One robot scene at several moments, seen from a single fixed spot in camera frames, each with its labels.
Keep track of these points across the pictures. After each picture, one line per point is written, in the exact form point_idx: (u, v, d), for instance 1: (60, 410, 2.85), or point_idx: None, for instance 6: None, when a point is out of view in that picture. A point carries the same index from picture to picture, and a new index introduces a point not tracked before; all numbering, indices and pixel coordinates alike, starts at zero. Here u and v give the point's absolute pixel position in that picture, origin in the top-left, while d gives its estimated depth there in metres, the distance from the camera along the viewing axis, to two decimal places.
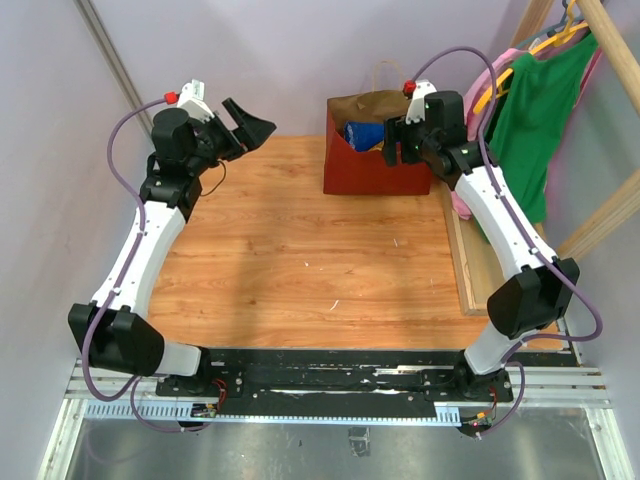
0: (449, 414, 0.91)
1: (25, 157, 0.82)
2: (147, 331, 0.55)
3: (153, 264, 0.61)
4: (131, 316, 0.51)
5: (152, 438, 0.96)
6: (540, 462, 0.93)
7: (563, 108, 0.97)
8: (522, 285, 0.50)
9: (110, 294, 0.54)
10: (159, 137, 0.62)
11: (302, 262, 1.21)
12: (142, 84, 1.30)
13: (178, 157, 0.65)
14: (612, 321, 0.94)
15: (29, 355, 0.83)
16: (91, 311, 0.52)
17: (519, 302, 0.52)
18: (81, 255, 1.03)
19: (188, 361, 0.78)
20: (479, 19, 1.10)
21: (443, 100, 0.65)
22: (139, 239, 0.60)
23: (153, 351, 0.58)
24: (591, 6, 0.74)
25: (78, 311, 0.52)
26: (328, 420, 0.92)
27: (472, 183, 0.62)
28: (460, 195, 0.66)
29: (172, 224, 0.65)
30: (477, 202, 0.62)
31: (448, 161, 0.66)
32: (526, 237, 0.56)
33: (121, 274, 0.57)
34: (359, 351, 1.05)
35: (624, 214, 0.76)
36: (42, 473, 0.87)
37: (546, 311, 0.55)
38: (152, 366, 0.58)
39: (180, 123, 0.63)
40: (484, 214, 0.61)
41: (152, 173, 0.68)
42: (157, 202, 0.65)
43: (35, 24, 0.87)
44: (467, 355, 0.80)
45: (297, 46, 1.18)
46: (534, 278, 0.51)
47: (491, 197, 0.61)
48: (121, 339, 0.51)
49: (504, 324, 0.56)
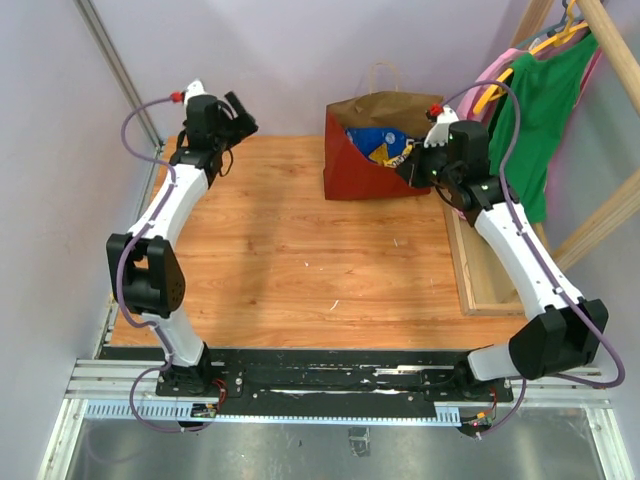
0: (449, 414, 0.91)
1: (24, 156, 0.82)
2: (176, 262, 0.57)
3: (182, 212, 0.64)
4: (163, 242, 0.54)
5: (152, 438, 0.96)
6: (540, 462, 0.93)
7: (563, 109, 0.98)
8: (547, 328, 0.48)
9: (146, 226, 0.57)
10: (193, 111, 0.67)
11: (302, 262, 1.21)
12: (142, 84, 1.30)
13: (206, 133, 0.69)
14: (611, 321, 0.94)
15: (29, 355, 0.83)
16: (127, 240, 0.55)
17: (545, 343, 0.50)
18: (81, 255, 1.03)
19: (191, 349, 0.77)
20: (479, 19, 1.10)
21: (467, 133, 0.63)
22: (170, 189, 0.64)
23: (178, 289, 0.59)
24: (592, 6, 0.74)
25: (115, 241, 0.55)
26: (328, 420, 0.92)
27: (492, 219, 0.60)
28: (480, 231, 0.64)
29: (198, 184, 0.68)
30: (497, 238, 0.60)
31: (468, 196, 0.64)
32: (550, 276, 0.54)
33: (155, 212, 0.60)
34: (359, 351, 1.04)
35: (623, 214, 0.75)
36: (42, 473, 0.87)
37: (573, 356, 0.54)
38: (177, 306, 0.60)
39: (209, 101, 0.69)
40: (505, 251, 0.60)
41: (181, 147, 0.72)
42: (186, 165, 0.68)
43: (35, 24, 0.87)
44: (470, 358, 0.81)
45: (297, 46, 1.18)
46: (559, 319, 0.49)
47: (512, 234, 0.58)
48: (152, 266, 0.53)
49: (527, 367, 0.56)
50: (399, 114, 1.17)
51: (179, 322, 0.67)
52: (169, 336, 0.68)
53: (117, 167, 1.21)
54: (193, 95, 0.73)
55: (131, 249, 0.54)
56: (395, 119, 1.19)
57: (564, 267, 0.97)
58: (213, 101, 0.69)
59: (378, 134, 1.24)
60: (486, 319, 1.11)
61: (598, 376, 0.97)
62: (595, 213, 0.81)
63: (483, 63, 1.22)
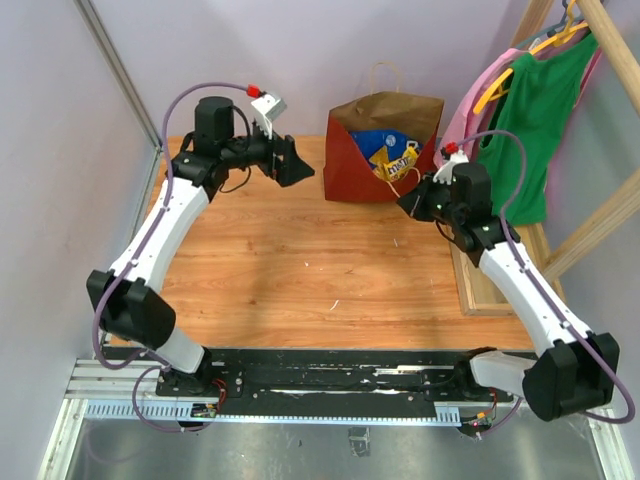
0: (449, 414, 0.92)
1: (24, 156, 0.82)
2: (161, 300, 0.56)
3: (173, 238, 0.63)
4: (145, 288, 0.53)
5: (152, 438, 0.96)
6: (540, 462, 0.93)
7: (563, 109, 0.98)
8: (558, 364, 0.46)
9: (128, 265, 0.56)
10: (203, 115, 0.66)
11: (302, 262, 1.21)
12: (142, 84, 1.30)
13: (213, 140, 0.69)
14: (611, 321, 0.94)
15: (29, 355, 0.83)
16: (107, 279, 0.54)
17: (556, 380, 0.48)
18: (81, 255, 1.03)
19: (191, 356, 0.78)
20: (479, 19, 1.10)
21: (470, 178, 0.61)
22: (161, 213, 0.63)
23: (164, 323, 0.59)
24: (592, 6, 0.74)
25: (96, 278, 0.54)
26: (329, 420, 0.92)
27: (494, 258, 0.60)
28: (485, 272, 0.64)
29: (194, 204, 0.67)
30: (501, 276, 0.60)
31: (470, 237, 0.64)
32: (556, 311, 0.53)
33: (139, 248, 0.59)
34: (359, 351, 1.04)
35: (622, 215, 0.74)
36: (42, 473, 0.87)
37: (587, 392, 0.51)
38: (163, 339, 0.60)
39: (223, 106, 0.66)
40: (510, 289, 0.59)
41: (185, 151, 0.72)
42: (184, 177, 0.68)
43: (35, 24, 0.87)
44: (471, 362, 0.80)
45: (297, 47, 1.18)
46: (568, 354, 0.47)
47: (516, 271, 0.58)
48: (133, 310, 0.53)
49: (540, 407, 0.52)
50: (400, 115, 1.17)
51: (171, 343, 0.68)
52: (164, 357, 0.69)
53: (117, 168, 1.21)
54: (257, 106, 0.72)
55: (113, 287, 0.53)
56: (394, 121, 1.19)
57: (564, 267, 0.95)
58: (226, 104, 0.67)
59: (378, 137, 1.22)
60: (486, 319, 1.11)
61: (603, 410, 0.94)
62: (595, 214, 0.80)
63: (483, 63, 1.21)
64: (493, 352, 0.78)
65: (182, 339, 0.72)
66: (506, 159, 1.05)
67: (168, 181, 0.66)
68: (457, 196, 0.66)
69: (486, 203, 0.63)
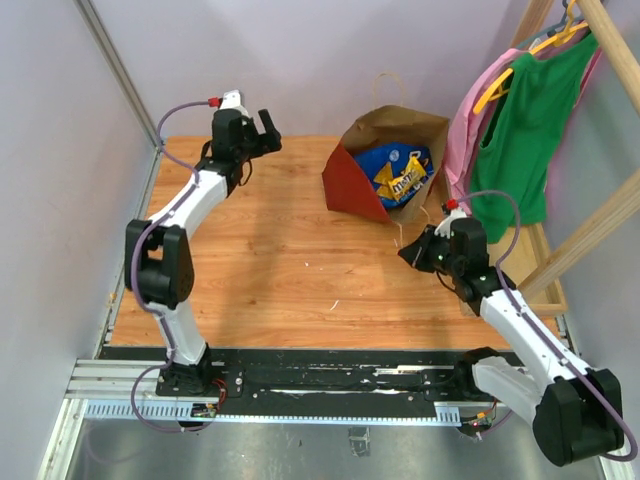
0: (449, 414, 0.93)
1: (25, 157, 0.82)
2: (189, 254, 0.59)
3: (200, 209, 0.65)
4: (179, 232, 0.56)
5: (153, 438, 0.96)
6: (540, 462, 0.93)
7: (563, 109, 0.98)
8: (559, 398, 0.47)
9: (165, 214, 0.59)
10: (219, 124, 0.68)
11: (302, 262, 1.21)
12: (142, 84, 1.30)
13: (229, 145, 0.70)
14: (612, 320, 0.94)
15: (29, 355, 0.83)
16: (144, 226, 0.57)
17: (561, 419, 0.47)
18: (81, 254, 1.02)
19: (194, 346, 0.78)
20: (479, 19, 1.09)
21: (468, 232, 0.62)
22: (192, 189, 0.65)
23: (187, 281, 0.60)
24: (591, 5, 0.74)
25: (134, 226, 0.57)
26: (328, 420, 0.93)
27: (492, 303, 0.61)
28: (487, 320, 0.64)
29: (219, 186, 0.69)
30: (501, 321, 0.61)
31: (469, 289, 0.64)
32: (555, 350, 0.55)
33: (177, 204, 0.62)
34: (359, 351, 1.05)
35: (622, 215, 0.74)
36: (42, 473, 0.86)
37: (596, 433, 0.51)
38: (184, 298, 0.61)
39: (235, 116, 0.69)
40: (511, 333, 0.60)
41: (205, 157, 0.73)
42: (210, 172, 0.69)
43: (35, 24, 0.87)
44: (473, 369, 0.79)
45: (297, 46, 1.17)
46: (569, 390, 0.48)
47: (514, 315, 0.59)
48: (165, 255, 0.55)
49: (552, 451, 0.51)
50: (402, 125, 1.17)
51: (183, 317, 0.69)
52: (174, 332, 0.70)
53: (117, 167, 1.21)
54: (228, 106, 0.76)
55: (147, 235, 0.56)
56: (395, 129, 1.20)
57: (564, 267, 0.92)
58: (237, 114, 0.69)
59: (382, 153, 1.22)
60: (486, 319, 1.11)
61: None
62: (595, 213, 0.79)
63: (483, 63, 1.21)
64: (494, 360, 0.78)
65: (189, 323, 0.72)
66: (505, 157, 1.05)
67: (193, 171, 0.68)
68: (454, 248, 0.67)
69: (482, 255, 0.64)
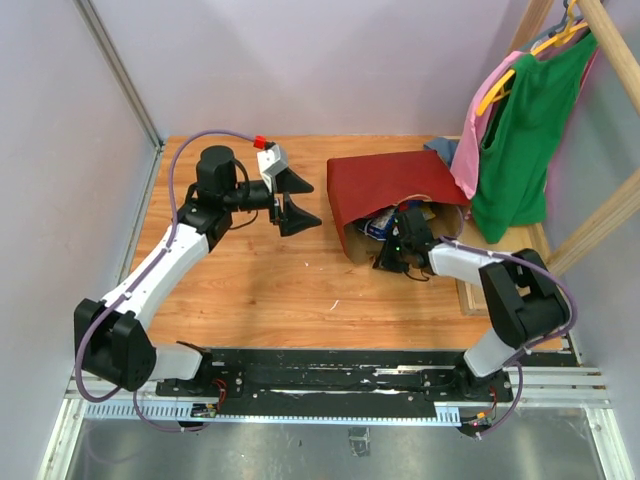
0: (449, 414, 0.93)
1: (23, 157, 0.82)
2: (146, 340, 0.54)
3: (169, 279, 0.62)
4: (132, 322, 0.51)
5: (153, 438, 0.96)
6: (540, 462, 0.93)
7: (563, 109, 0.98)
8: (490, 272, 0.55)
9: (120, 297, 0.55)
10: (203, 172, 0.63)
11: (302, 262, 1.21)
12: (142, 84, 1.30)
13: (215, 193, 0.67)
14: (613, 321, 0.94)
15: (29, 355, 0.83)
16: (96, 309, 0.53)
17: (500, 293, 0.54)
18: (81, 255, 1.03)
19: (187, 364, 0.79)
20: (479, 20, 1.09)
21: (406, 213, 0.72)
22: (161, 254, 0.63)
23: (145, 366, 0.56)
24: (592, 6, 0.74)
25: (85, 307, 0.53)
26: (328, 420, 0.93)
27: (436, 251, 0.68)
28: (441, 271, 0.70)
29: (197, 248, 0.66)
30: (447, 262, 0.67)
31: (420, 257, 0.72)
32: (483, 252, 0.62)
33: (135, 281, 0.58)
34: (359, 351, 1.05)
35: (622, 215, 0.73)
36: (42, 473, 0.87)
37: (540, 303, 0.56)
38: (138, 383, 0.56)
39: (224, 163, 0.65)
40: (459, 267, 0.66)
41: (190, 200, 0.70)
42: (188, 226, 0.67)
43: (35, 25, 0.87)
44: (467, 359, 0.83)
45: (297, 47, 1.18)
46: (499, 267, 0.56)
47: (453, 249, 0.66)
48: (116, 344, 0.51)
49: (515, 340, 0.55)
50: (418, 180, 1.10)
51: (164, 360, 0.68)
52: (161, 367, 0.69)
53: (117, 168, 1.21)
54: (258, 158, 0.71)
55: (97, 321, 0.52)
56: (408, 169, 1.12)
57: (564, 268, 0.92)
58: (227, 161, 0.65)
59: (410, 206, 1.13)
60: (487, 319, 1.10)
61: (613, 446, 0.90)
62: (595, 213, 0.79)
63: (483, 64, 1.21)
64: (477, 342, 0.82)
65: (173, 357, 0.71)
66: (506, 158, 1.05)
67: (171, 227, 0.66)
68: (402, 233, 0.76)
69: (426, 230, 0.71)
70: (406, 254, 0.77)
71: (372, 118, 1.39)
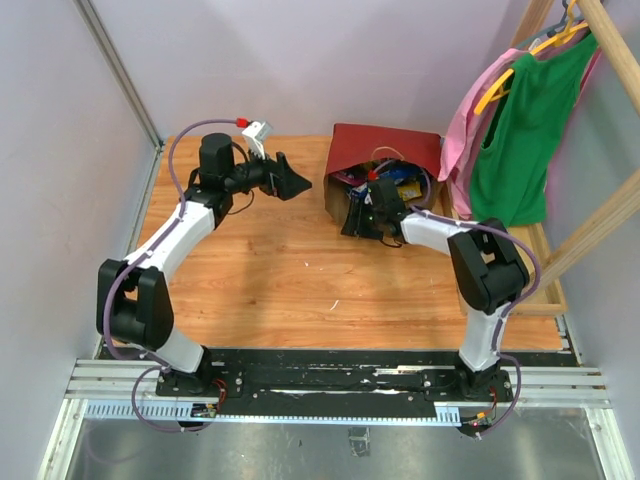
0: (449, 414, 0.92)
1: (23, 157, 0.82)
2: (167, 300, 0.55)
3: (183, 248, 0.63)
4: (158, 277, 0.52)
5: (153, 438, 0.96)
6: (540, 462, 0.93)
7: (563, 109, 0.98)
8: (457, 241, 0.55)
9: (142, 255, 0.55)
10: (206, 155, 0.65)
11: (302, 262, 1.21)
12: (142, 84, 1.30)
13: (217, 174, 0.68)
14: (612, 321, 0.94)
15: (30, 355, 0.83)
16: (119, 268, 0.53)
17: (465, 260, 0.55)
18: (81, 254, 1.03)
19: (189, 362, 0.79)
20: (478, 20, 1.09)
21: (377, 182, 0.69)
22: (175, 223, 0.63)
23: (163, 325, 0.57)
24: (592, 6, 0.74)
25: (108, 267, 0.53)
26: (329, 420, 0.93)
27: (407, 222, 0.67)
28: (411, 241, 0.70)
29: (206, 221, 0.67)
30: (418, 231, 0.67)
31: (393, 225, 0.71)
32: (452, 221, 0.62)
33: (156, 242, 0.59)
34: (359, 351, 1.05)
35: (622, 215, 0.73)
36: (42, 473, 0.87)
37: (503, 268, 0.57)
38: (157, 343, 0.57)
39: (224, 144, 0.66)
40: (429, 236, 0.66)
41: (193, 184, 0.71)
42: (197, 203, 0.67)
43: (35, 25, 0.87)
44: (462, 355, 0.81)
45: (297, 47, 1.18)
46: (465, 235, 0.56)
47: (422, 219, 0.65)
48: (142, 301, 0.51)
49: (479, 304, 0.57)
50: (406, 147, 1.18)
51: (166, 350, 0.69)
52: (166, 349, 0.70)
53: (117, 167, 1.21)
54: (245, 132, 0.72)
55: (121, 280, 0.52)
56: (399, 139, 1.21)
57: (565, 267, 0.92)
58: (227, 141, 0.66)
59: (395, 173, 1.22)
60: None
61: (613, 446, 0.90)
62: (595, 213, 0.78)
63: (483, 63, 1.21)
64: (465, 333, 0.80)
65: (178, 345, 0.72)
66: (506, 157, 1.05)
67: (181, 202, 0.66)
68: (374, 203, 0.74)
69: (399, 199, 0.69)
70: (378, 221, 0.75)
71: (372, 118, 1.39)
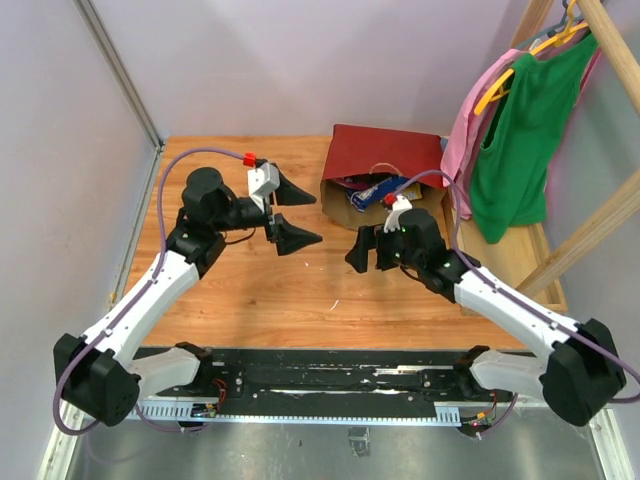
0: (449, 414, 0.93)
1: (23, 158, 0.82)
2: (127, 377, 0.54)
3: (156, 310, 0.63)
4: (111, 361, 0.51)
5: (153, 438, 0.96)
6: (541, 462, 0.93)
7: (563, 109, 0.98)
8: (564, 361, 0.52)
9: (100, 335, 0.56)
10: (188, 201, 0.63)
11: (302, 262, 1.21)
12: (142, 84, 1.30)
13: (203, 219, 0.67)
14: (612, 321, 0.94)
15: (30, 356, 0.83)
16: (77, 346, 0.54)
17: (571, 380, 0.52)
18: (81, 254, 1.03)
19: (183, 372, 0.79)
20: (478, 21, 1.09)
21: (418, 225, 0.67)
22: (147, 286, 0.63)
23: (127, 400, 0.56)
24: (592, 6, 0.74)
25: (66, 343, 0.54)
26: (329, 420, 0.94)
27: (466, 289, 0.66)
28: (464, 304, 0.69)
29: (185, 277, 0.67)
30: (482, 303, 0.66)
31: (437, 278, 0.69)
32: (541, 317, 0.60)
33: (119, 314, 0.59)
34: (359, 351, 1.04)
35: (623, 215, 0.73)
36: (42, 473, 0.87)
37: (602, 380, 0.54)
38: (121, 417, 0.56)
39: (211, 191, 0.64)
40: (499, 314, 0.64)
41: (182, 223, 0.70)
42: (178, 253, 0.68)
43: (34, 25, 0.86)
44: (474, 369, 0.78)
45: (298, 47, 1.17)
46: (571, 352, 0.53)
47: (490, 293, 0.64)
48: (96, 383, 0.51)
49: (575, 416, 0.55)
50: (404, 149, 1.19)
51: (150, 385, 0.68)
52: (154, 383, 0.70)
53: (117, 167, 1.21)
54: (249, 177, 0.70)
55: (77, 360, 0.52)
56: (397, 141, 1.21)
57: (564, 267, 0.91)
58: (214, 189, 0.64)
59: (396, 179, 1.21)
60: (485, 318, 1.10)
61: (613, 446, 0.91)
62: (595, 213, 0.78)
63: (483, 64, 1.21)
64: (488, 355, 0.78)
65: (164, 372, 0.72)
66: (506, 157, 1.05)
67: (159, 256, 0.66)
68: (411, 245, 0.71)
69: (439, 243, 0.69)
70: (413, 266, 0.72)
71: (372, 118, 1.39)
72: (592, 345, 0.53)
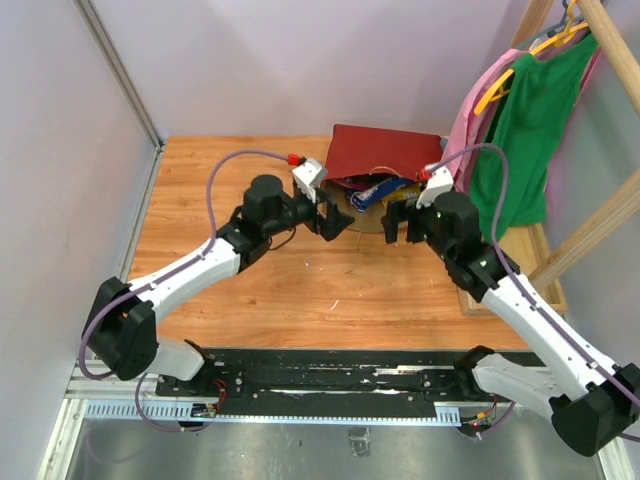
0: (449, 414, 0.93)
1: (23, 158, 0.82)
2: (153, 334, 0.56)
3: (193, 285, 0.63)
4: (147, 310, 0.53)
5: (153, 438, 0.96)
6: (540, 462, 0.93)
7: (563, 108, 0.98)
8: (596, 408, 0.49)
9: (146, 285, 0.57)
10: (251, 199, 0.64)
11: (302, 262, 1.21)
12: (141, 83, 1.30)
13: (257, 218, 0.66)
14: (612, 321, 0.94)
15: (29, 356, 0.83)
16: (119, 290, 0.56)
17: (594, 424, 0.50)
18: (81, 254, 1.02)
19: (186, 366, 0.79)
20: (478, 20, 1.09)
21: (457, 213, 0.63)
22: (195, 259, 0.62)
23: (142, 359, 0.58)
24: (592, 6, 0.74)
25: (110, 286, 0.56)
26: (328, 420, 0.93)
27: (503, 297, 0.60)
28: (491, 308, 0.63)
29: (228, 265, 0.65)
30: (513, 315, 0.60)
31: (468, 275, 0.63)
32: (580, 352, 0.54)
33: (165, 274, 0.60)
34: (359, 351, 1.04)
35: (623, 214, 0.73)
36: (42, 473, 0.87)
37: (619, 419, 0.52)
38: (130, 374, 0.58)
39: (272, 194, 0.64)
40: (528, 330, 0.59)
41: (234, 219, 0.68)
42: (226, 243, 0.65)
43: (34, 25, 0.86)
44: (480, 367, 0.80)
45: (297, 47, 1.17)
46: (604, 398, 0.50)
47: (528, 310, 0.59)
48: (126, 330, 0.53)
49: (580, 447, 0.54)
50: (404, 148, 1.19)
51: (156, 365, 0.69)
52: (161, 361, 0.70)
53: (116, 167, 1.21)
54: (298, 175, 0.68)
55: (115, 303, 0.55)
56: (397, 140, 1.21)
57: (565, 267, 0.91)
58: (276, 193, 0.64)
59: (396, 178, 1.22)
60: (486, 318, 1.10)
61: (612, 446, 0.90)
62: (595, 214, 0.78)
63: (483, 64, 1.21)
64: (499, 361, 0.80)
65: (172, 356, 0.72)
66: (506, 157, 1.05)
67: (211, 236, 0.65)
68: (445, 234, 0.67)
69: (476, 234, 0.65)
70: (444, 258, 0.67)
71: (372, 118, 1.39)
72: (631, 397, 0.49)
